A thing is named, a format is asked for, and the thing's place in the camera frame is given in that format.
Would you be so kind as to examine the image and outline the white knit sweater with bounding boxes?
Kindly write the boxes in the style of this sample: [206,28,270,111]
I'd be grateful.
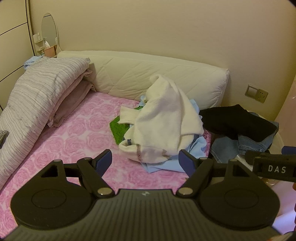
[119,74,204,164]

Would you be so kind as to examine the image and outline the blue denim jeans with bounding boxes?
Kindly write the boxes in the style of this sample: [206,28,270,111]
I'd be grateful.
[210,121,279,163]

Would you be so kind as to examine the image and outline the pink floral bed blanket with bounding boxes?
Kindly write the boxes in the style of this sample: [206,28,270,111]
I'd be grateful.
[0,90,212,237]

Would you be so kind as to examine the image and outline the green knit garment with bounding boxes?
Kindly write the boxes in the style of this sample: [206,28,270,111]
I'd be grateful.
[109,106,143,145]

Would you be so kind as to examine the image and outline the black garment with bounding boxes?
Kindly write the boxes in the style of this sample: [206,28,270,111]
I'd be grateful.
[200,104,277,142]

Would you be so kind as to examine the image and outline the mauve folded blanket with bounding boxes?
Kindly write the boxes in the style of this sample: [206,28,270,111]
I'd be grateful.
[47,69,93,128]

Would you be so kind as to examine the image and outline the striped grey folded quilt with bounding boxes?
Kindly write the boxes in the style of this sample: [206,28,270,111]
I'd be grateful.
[1,57,90,187]

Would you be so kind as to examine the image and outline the cream padded headboard cushion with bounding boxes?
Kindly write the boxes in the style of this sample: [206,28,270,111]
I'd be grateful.
[57,51,230,109]

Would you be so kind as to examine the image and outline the pink tissue box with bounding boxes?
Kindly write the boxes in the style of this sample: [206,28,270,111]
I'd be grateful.
[44,45,57,58]

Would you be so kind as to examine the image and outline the oval mirror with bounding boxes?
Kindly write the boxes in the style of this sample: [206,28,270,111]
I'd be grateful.
[41,13,58,49]

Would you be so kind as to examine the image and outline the white wardrobe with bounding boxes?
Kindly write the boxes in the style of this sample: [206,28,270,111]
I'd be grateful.
[0,0,34,111]

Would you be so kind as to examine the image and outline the wall power outlet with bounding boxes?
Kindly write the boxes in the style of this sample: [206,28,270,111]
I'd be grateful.
[245,84,268,103]

